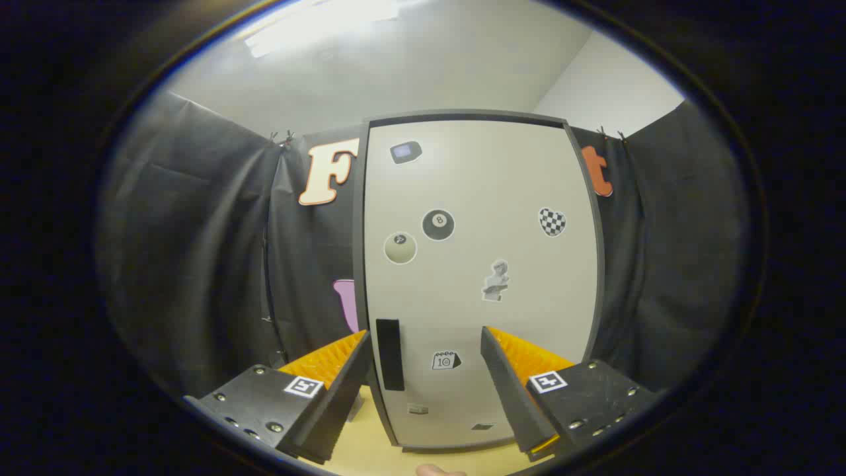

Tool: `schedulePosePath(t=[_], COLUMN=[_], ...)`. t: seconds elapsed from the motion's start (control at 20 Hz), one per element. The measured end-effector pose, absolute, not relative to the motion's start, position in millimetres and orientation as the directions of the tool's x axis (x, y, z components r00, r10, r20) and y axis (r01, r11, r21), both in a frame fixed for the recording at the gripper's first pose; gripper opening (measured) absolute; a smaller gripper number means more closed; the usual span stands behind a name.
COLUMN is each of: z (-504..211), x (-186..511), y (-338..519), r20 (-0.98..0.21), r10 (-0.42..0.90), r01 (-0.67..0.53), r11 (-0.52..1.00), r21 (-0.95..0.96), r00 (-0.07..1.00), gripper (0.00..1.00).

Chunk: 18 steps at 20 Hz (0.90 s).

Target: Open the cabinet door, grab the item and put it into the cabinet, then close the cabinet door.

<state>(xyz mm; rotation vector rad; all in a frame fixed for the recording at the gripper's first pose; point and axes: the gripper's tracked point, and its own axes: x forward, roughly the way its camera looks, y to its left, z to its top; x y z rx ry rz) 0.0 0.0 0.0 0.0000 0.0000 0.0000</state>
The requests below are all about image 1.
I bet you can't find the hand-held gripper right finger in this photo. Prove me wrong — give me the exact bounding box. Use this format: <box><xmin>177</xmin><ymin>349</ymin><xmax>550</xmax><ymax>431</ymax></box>
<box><xmin>480</xmin><ymin>325</ymin><xmax>662</xmax><ymax>462</ymax></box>

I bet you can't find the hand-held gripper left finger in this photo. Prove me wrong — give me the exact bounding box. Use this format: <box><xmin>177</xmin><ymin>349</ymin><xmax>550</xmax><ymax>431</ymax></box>
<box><xmin>184</xmin><ymin>329</ymin><xmax>373</xmax><ymax>465</ymax></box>

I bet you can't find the black door handle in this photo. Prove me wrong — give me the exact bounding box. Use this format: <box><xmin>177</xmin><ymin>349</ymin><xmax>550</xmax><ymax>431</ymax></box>
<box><xmin>375</xmin><ymin>319</ymin><xmax>405</xmax><ymax>392</ymax></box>

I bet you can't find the white cabinet door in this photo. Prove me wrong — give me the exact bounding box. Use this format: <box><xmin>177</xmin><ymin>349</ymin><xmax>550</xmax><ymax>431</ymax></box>
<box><xmin>362</xmin><ymin>119</ymin><xmax>599</xmax><ymax>450</ymax></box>

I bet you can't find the black backdrop cloth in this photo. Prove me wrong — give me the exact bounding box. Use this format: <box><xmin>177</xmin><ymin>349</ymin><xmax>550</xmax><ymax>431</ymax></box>
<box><xmin>99</xmin><ymin>89</ymin><xmax>748</xmax><ymax>404</ymax></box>

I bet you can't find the grey cabinet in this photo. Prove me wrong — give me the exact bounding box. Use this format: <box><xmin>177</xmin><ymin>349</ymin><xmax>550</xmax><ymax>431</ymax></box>
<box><xmin>350</xmin><ymin>109</ymin><xmax>605</xmax><ymax>454</ymax></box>

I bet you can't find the thin black cable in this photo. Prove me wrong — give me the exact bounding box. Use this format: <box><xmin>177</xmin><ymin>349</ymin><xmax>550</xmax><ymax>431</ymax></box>
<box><xmin>263</xmin><ymin>198</ymin><xmax>282</xmax><ymax>361</ymax></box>

